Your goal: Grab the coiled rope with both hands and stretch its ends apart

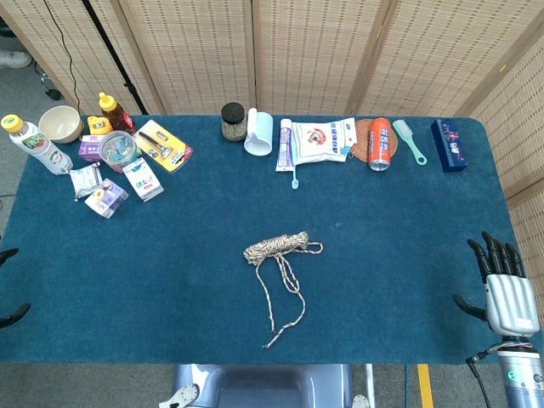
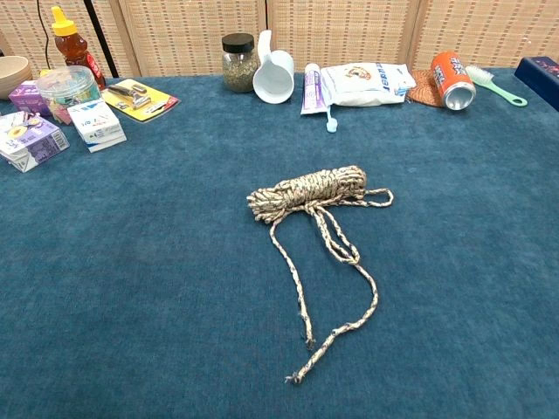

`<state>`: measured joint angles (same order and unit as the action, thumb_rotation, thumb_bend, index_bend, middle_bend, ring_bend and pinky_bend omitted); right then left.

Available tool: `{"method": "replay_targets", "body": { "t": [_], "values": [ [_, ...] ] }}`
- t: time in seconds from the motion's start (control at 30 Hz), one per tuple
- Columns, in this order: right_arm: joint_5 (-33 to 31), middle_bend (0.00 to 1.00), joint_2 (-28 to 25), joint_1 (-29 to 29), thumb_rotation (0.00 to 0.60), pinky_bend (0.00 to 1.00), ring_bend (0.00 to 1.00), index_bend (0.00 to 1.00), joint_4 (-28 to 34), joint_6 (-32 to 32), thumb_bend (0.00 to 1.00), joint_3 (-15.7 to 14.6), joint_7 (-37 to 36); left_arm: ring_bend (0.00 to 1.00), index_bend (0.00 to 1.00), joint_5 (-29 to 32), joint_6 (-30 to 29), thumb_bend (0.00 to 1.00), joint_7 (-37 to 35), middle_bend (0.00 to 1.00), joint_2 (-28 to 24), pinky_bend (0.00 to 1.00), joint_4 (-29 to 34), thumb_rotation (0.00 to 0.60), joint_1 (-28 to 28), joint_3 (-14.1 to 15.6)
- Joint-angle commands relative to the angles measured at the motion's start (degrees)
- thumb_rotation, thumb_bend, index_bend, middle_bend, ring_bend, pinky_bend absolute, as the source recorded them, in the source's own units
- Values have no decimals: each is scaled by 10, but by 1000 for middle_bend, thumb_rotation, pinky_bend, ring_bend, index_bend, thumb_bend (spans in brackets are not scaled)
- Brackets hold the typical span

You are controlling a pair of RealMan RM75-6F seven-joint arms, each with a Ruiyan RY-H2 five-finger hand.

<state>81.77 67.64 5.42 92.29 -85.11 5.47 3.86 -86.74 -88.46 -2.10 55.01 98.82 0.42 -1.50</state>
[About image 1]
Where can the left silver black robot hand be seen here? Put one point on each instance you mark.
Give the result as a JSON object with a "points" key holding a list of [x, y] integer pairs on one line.
{"points": [[13, 316]]}

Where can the purple white toothpaste tube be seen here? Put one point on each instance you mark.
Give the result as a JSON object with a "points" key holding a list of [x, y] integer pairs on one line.
{"points": [[285, 144]]}

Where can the mint green brush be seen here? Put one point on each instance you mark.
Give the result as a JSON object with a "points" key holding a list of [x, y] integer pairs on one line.
{"points": [[404, 132]]}

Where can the dark blue gift box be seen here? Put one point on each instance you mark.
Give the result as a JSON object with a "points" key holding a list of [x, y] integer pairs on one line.
{"points": [[450, 146]]}

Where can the beige bowl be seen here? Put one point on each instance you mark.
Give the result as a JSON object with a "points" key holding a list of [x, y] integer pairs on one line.
{"points": [[59, 125]]}

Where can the yellow razor blister pack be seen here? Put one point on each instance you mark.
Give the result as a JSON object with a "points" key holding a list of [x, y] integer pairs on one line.
{"points": [[166, 149]]}

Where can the silver snack packet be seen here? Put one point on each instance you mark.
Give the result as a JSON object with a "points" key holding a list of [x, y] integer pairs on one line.
{"points": [[85, 180]]}

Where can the black stand pole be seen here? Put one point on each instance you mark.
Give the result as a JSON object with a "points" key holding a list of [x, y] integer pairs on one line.
{"points": [[111, 47]]}

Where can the orange soda can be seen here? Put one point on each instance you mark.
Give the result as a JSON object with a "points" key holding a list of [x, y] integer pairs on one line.
{"points": [[379, 144]]}

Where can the clear plastic jar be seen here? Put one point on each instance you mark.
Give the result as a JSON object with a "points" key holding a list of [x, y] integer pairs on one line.
{"points": [[119, 149]]}

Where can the white blue milk carton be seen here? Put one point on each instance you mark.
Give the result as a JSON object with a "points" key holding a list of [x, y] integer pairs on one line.
{"points": [[142, 180]]}

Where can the black-lidded glass jar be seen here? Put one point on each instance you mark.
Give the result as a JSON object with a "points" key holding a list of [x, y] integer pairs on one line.
{"points": [[234, 125]]}

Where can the yellow-capped drink bottle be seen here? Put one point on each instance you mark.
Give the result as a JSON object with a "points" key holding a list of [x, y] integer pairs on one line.
{"points": [[38, 146]]}

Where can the white rounded object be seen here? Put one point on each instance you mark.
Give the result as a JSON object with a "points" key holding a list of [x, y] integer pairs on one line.
{"points": [[13, 59]]}

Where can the woven bamboo folding screen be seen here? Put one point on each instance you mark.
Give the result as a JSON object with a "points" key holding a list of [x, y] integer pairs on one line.
{"points": [[319, 51]]}

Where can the purple white drink carton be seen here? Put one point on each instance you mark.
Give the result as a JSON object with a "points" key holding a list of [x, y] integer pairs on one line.
{"points": [[106, 200]]}

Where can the blue table cloth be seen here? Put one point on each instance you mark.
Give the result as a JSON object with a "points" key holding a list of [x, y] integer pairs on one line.
{"points": [[170, 276]]}

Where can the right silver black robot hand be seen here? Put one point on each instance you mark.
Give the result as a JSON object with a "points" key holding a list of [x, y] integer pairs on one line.
{"points": [[510, 302]]}

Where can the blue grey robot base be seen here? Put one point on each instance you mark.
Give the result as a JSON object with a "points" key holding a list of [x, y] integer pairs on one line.
{"points": [[263, 387]]}

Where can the small purple carton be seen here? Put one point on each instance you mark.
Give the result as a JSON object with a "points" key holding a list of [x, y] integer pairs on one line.
{"points": [[89, 149]]}

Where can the small yellow box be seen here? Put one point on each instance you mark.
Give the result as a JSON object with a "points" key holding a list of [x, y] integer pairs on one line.
{"points": [[98, 125]]}

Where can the white printed bag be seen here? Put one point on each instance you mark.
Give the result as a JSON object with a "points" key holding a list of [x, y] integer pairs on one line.
{"points": [[319, 142]]}

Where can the brown woven coaster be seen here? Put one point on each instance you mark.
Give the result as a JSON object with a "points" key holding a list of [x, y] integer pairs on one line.
{"points": [[361, 140]]}

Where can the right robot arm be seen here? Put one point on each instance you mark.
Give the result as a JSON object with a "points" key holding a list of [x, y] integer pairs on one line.
{"points": [[523, 382]]}

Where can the honey squeeze bottle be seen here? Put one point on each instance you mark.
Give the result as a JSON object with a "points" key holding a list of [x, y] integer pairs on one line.
{"points": [[117, 117]]}

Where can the light blue toothbrush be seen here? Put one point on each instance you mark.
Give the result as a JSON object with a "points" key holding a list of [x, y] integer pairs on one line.
{"points": [[295, 183]]}

